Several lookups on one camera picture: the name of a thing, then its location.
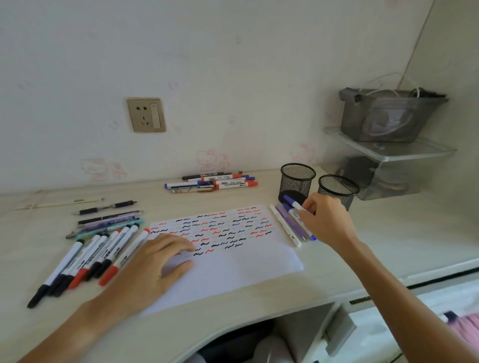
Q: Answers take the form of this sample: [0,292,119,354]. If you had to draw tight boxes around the person's right hand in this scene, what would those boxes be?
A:
[295,194,362,256]

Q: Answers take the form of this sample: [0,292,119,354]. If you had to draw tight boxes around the person's left hand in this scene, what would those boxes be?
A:
[107,234,196,319]

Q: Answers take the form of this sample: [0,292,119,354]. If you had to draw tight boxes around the blue cap white marker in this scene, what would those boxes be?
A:
[282,203,317,241]
[283,194,307,211]

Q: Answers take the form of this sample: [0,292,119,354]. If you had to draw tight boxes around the person's right forearm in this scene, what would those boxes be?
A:
[346,239,479,363]

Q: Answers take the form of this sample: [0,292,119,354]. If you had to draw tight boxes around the person's left forearm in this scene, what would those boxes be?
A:
[17,290,128,363]

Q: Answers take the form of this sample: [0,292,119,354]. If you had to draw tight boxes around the purple pen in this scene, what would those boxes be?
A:
[276,204,308,242]

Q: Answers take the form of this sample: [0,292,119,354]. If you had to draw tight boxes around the black mesh pen cup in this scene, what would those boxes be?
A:
[278,163,317,205]
[318,175,360,212]

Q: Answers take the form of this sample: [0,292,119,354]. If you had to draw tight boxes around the clear brown pen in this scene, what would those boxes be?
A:
[169,186,216,194]

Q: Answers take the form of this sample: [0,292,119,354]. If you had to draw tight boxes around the teal pen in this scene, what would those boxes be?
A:
[76,220,146,241]

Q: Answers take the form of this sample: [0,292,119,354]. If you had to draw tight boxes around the long blue cap marker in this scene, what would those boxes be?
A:
[164,176,256,189]

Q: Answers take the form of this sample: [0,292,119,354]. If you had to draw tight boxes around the lavender pen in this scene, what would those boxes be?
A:
[79,215,141,229]

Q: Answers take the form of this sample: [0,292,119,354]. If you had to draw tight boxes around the dark blue pen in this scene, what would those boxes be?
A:
[67,218,140,239]

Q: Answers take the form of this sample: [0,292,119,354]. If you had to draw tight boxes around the white paper sheet with scribbles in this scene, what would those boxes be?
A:
[140,204,305,315]

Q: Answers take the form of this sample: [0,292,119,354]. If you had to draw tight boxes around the black capped pen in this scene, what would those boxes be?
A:
[77,210,144,225]

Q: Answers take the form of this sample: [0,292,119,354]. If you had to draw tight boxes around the black cap marker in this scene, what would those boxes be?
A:
[182,172,233,181]

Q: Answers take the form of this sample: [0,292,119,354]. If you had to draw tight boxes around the red cap white marker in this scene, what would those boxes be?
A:
[186,174,244,183]
[213,180,259,190]

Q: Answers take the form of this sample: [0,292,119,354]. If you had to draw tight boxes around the black retractable pen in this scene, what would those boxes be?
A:
[73,201,137,216]

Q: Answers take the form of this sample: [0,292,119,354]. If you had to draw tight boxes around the row of whiteboard markers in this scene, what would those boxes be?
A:
[26,224,150,309]

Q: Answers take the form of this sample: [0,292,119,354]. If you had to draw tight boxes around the pale wrapped stick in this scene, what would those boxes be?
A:
[15,198,106,211]

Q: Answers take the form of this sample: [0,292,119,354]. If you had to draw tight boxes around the clear acrylic shelf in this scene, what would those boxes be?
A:
[323,126,457,201]

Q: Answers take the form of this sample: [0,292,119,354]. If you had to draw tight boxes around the grey mesh pouch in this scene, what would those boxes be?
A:
[339,87,449,144]

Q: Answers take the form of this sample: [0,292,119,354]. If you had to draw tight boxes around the white drawer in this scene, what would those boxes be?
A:
[346,277,479,363]

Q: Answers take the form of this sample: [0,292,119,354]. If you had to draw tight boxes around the pink garment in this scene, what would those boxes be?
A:
[442,310,479,342]

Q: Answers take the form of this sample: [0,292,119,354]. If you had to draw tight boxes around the grey drawer handle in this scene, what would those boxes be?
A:
[324,304,357,358]

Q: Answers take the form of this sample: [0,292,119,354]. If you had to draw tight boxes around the beige wall socket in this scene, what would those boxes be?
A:
[126,97,167,134]

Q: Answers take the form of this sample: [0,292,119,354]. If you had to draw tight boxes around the white cable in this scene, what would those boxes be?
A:
[359,73,420,99]

